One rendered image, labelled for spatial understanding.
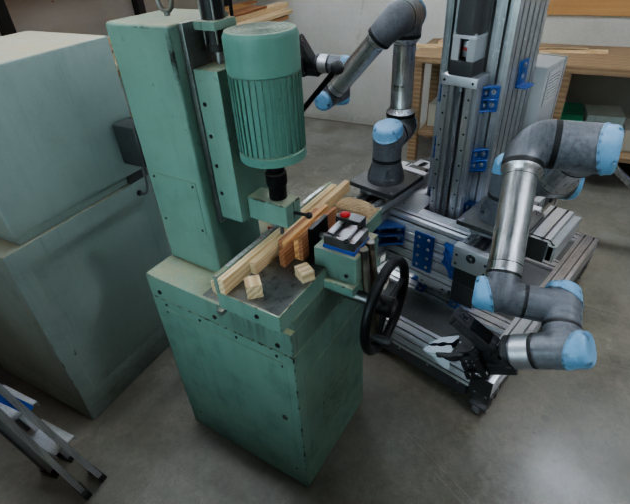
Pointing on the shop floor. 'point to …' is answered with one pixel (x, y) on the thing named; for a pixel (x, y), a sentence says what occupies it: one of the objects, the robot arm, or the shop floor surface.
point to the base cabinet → (271, 385)
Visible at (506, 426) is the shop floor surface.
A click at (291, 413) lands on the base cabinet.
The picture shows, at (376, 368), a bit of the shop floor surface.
